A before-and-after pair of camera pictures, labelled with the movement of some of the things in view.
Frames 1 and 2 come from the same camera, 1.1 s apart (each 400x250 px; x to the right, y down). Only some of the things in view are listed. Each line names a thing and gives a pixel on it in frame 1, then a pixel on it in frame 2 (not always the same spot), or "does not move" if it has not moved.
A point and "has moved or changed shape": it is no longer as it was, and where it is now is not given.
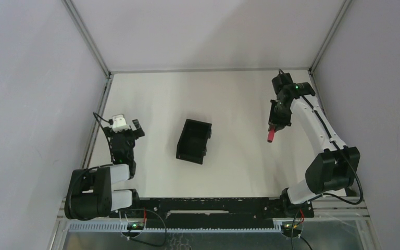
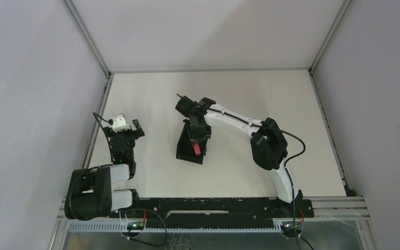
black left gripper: [125, 134] does not move
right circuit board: [286, 228] does not move
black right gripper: [280, 123] -> [194, 136]
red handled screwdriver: [271, 133] has moved or changed shape
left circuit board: [135, 225] does not move
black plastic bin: [192, 143] does not move
